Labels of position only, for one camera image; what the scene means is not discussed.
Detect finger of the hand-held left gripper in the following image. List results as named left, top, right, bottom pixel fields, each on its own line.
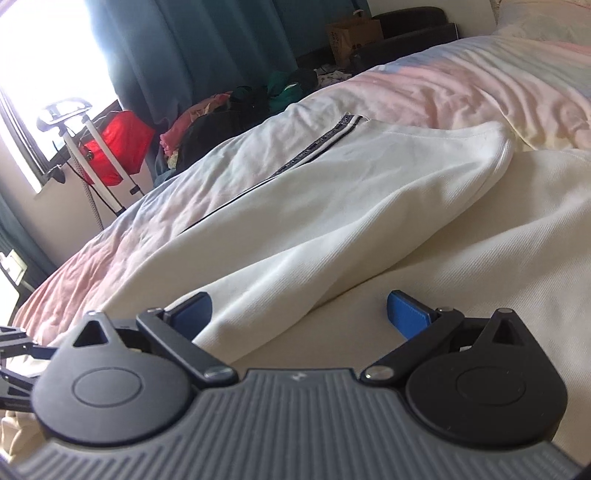
left=0, top=367, right=44, bottom=412
left=0, top=325, right=58, bottom=365

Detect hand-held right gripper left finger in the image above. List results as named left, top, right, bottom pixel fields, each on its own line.
left=61, top=291, right=239, bottom=391

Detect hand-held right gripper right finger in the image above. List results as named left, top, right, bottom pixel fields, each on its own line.
left=359, top=289, right=534, bottom=385

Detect white jacket with black stripe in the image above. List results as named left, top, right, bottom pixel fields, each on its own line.
left=0, top=113, right=591, bottom=467

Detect pink clothes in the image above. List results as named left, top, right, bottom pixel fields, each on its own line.
left=159, top=92, right=232, bottom=158

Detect black clothes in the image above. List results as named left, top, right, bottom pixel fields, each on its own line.
left=177, top=85, right=288, bottom=163

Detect green clothes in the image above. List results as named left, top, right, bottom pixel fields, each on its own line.
left=265, top=69, right=320, bottom=112

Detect teal curtain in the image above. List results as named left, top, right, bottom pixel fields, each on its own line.
left=85, top=0, right=371, bottom=127
left=0, top=191, right=55, bottom=289

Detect red bag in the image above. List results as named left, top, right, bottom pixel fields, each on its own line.
left=79, top=111, right=156, bottom=188

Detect white garment steamer stand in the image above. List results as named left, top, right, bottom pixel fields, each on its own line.
left=36, top=97, right=143, bottom=232

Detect bed with pastel sheet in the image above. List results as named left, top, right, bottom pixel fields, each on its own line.
left=11, top=18, right=591, bottom=344

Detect white patterned cloth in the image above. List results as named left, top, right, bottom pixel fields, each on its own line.
left=316, top=65, right=357, bottom=88

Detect brown cardboard box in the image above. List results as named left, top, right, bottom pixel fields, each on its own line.
left=325, top=18, right=385, bottom=68

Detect black sofa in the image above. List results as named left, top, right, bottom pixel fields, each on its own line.
left=295, top=6, right=459, bottom=71

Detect bright window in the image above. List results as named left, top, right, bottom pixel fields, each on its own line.
left=0, top=0, right=122, bottom=188

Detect pale pillow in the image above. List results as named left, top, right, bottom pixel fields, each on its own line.
left=492, top=0, right=591, bottom=29

